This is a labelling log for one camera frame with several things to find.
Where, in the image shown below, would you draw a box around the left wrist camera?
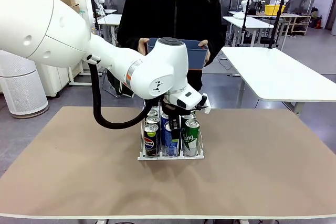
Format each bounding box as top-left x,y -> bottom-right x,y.
193,93 -> 212,115

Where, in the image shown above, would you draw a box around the yellow plastic bin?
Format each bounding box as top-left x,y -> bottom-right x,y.
264,3 -> 286,16

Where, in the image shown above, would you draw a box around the blue plastic storage bin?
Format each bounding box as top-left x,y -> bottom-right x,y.
146,37 -> 209,70

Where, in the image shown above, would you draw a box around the person's left forearm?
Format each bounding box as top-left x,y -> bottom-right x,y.
207,24 -> 226,69

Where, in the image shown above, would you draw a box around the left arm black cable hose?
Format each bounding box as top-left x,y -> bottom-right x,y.
87,60 -> 156,130

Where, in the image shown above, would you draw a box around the small wooden side table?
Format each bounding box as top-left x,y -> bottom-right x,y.
68,61 -> 92,88

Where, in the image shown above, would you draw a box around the person's right forearm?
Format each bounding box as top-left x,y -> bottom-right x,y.
117,22 -> 142,51

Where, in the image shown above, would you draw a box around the black tripod pole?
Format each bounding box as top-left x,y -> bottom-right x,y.
267,0 -> 288,49

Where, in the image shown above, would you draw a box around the person's right hand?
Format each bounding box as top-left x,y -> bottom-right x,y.
137,37 -> 150,57

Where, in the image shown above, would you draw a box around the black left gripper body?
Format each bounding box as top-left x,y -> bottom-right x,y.
161,98 -> 184,116

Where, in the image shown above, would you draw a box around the person in black hoodie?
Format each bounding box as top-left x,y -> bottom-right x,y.
117,0 -> 226,92

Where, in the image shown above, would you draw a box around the person's left hand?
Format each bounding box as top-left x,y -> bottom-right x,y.
198,39 -> 212,67

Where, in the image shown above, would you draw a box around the white background table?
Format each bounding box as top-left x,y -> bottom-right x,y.
96,13 -> 123,48
222,15 -> 275,49

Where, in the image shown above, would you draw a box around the white air purifier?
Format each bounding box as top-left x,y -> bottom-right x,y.
0,49 -> 50,119

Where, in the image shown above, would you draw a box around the wooden shelf table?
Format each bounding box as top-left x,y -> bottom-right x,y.
256,11 -> 313,36

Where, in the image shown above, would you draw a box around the large white table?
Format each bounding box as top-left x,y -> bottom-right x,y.
219,46 -> 336,116

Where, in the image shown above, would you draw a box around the blue beverage can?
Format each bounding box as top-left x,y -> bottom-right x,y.
160,113 -> 182,157

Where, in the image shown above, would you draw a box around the white wire can dispenser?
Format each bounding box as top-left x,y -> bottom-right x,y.
137,97 -> 205,161

